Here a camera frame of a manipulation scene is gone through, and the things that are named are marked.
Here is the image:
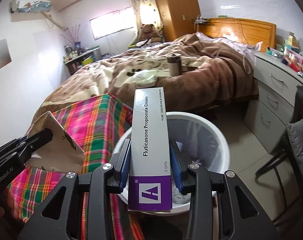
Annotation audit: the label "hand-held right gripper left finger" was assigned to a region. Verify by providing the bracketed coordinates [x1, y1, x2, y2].
[18, 138, 131, 240]

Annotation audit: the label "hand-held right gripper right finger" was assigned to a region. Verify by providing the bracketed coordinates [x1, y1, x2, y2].
[169, 140, 282, 240]

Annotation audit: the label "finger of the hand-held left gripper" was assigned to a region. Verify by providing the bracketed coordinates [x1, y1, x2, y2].
[0, 137, 29, 161]
[17, 128, 54, 165]

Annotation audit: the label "small printed beige cardboard box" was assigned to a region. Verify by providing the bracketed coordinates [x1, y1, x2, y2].
[24, 111, 86, 173]

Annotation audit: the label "white foam fruit net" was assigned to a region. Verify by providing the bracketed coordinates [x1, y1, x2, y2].
[172, 187, 190, 205]

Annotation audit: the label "white and purple medicine box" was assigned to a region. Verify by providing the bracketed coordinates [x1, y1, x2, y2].
[127, 87, 173, 212]

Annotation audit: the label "white plastic trash bin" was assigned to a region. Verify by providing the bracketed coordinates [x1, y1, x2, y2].
[111, 111, 230, 215]

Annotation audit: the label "person's left hand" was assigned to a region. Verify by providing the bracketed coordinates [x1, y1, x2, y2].
[0, 187, 25, 240]

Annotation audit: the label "pink green plaid blanket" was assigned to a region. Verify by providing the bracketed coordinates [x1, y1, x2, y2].
[10, 93, 142, 240]

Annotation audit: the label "brown floral blanket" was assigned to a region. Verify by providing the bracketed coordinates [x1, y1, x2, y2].
[32, 32, 260, 131]

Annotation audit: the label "white plastic bag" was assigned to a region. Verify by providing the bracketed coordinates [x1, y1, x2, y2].
[132, 70, 159, 87]

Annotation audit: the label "shelf with bottles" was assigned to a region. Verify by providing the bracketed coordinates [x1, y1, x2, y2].
[63, 45, 102, 76]

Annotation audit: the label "black metal chair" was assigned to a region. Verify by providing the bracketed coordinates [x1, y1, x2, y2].
[256, 84, 303, 231]

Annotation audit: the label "brown thermos cup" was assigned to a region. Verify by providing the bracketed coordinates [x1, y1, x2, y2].
[166, 53, 182, 76]

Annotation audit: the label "dried branches in vase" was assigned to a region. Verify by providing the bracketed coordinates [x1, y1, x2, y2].
[61, 23, 82, 47]

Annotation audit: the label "air conditioner pipe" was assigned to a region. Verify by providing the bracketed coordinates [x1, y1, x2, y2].
[41, 12, 68, 30]

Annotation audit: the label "white dresser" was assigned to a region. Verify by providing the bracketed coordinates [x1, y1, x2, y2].
[244, 51, 303, 155]

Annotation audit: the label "grey garment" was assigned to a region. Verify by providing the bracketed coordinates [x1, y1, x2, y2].
[286, 116, 303, 171]

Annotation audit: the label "brown teddy bear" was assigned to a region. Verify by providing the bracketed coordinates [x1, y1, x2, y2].
[137, 23, 162, 43]

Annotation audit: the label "window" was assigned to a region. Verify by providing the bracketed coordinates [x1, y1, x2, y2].
[89, 6, 137, 41]

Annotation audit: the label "pink pillow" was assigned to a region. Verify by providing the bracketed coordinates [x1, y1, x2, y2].
[216, 37, 264, 53]

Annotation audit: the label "wooden headboard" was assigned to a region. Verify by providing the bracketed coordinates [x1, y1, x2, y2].
[199, 17, 277, 53]

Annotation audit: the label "wooden wardrobe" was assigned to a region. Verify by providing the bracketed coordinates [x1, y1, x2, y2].
[150, 0, 201, 43]

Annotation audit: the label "patterned curtain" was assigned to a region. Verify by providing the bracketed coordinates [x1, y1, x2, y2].
[125, 0, 165, 40]

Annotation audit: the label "assorted cosmetic boxes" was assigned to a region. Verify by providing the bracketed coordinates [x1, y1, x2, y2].
[266, 31, 303, 78]

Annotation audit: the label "wall poster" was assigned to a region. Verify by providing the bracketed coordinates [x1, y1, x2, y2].
[0, 38, 12, 75]

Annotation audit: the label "wall air conditioner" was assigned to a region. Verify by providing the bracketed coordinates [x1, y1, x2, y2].
[9, 0, 52, 15]

